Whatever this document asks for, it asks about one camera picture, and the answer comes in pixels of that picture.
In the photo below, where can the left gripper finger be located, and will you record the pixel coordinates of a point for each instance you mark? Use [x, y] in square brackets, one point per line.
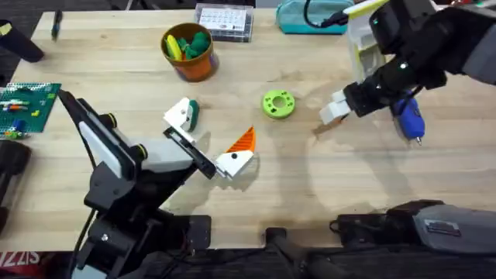
[235, 159]
[179, 112]

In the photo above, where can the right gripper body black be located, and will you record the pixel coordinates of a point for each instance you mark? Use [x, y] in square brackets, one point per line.
[376, 91]

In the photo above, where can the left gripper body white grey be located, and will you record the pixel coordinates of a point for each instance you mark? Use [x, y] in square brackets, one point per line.
[162, 155]

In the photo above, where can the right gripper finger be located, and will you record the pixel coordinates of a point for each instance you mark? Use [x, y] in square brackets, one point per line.
[333, 112]
[339, 96]

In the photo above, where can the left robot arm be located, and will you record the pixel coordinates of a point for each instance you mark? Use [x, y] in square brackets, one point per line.
[128, 201]

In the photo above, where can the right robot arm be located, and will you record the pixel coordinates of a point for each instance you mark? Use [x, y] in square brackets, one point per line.
[445, 228]

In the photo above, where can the dark green toy vegetable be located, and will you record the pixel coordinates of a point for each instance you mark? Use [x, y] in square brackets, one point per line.
[193, 114]

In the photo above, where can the blue electric screwdriver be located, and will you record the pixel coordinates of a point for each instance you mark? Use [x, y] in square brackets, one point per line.
[408, 118]

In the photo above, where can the white yellow-edged box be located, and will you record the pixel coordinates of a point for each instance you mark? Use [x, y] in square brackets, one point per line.
[362, 46]

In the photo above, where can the green disc with holes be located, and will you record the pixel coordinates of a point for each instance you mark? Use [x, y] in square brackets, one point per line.
[278, 103]

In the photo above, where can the orange tub with toys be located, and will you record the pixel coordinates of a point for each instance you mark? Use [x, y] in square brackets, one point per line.
[188, 54]

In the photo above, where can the teal zip pouch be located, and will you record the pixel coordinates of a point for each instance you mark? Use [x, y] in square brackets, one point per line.
[298, 17]

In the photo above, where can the clear plastic parts box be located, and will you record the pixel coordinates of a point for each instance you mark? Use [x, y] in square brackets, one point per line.
[224, 21]

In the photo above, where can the green board with toy blocks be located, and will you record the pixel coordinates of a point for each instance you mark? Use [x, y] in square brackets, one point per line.
[27, 110]

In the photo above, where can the black pen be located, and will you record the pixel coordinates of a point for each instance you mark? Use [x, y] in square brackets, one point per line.
[57, 25]

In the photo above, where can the black device at table edge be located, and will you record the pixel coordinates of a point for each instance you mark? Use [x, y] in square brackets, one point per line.
[11, 174]

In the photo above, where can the black cylinder with yellow tape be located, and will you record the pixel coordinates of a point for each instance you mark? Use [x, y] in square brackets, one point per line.
[19, 42]

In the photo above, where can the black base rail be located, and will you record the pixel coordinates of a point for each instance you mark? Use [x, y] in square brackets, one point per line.
[348, 267]

